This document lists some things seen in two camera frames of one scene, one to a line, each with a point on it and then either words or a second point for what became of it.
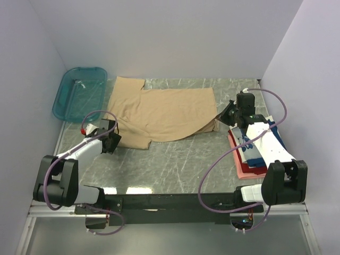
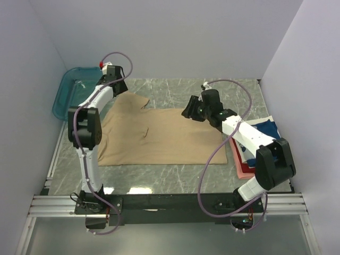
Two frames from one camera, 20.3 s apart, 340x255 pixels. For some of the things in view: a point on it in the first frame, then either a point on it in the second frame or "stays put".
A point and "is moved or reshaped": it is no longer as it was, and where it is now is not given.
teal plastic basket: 83,90 stays put
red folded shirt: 260,170 stays put
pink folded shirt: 241,174 stays put
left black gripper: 112,141 to 120,86
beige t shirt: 143,116 is moved or reshaped
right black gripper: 230,114 to 195,109
